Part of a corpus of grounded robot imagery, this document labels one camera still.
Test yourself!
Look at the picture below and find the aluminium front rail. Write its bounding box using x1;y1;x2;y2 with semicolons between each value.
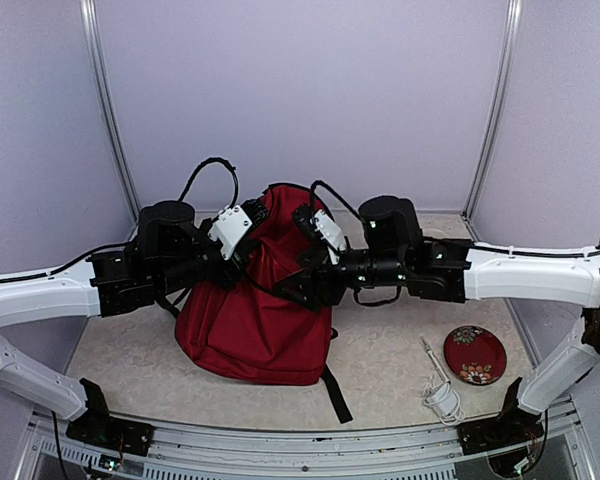
14;414;596;480

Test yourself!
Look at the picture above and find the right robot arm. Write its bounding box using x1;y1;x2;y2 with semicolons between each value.
274;194;600;444

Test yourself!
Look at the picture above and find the red student backpack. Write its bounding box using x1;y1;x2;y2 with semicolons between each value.
172;182;355;425

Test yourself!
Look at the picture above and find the aluminium frame left post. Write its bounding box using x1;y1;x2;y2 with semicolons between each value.
80;0;141;223

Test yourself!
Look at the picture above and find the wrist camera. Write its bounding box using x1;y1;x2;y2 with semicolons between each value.
207;199;268;260
292;204;349;265

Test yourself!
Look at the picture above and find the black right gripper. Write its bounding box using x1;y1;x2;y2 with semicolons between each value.
273;243;409;312

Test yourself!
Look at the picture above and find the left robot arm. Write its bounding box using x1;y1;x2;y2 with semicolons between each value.
0;197;267;445

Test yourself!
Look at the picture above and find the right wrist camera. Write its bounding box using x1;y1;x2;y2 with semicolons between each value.
292;204;349;265

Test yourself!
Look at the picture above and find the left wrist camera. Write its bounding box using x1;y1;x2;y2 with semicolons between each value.
207;199;268;260

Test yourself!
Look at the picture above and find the aluminium frame post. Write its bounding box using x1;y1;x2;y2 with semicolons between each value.
80;0;141;223
462;0;524;223

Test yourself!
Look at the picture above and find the white marker pen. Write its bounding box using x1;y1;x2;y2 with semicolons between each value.
420;336;450;384

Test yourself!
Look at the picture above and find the white charger with cable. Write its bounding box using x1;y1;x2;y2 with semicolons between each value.
422;376;466;426

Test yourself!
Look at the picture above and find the aluminium frame right post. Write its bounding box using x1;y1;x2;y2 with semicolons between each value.
462;0;524;223

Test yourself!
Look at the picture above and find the red floral plate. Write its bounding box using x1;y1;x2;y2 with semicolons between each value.
443;325;507;386

